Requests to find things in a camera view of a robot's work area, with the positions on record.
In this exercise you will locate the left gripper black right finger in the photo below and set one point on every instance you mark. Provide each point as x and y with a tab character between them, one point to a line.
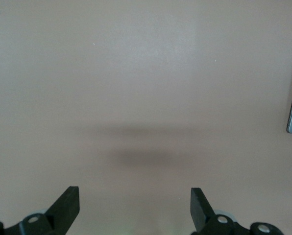
202	213

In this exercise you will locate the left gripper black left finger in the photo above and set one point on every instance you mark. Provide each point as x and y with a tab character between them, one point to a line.
62	210

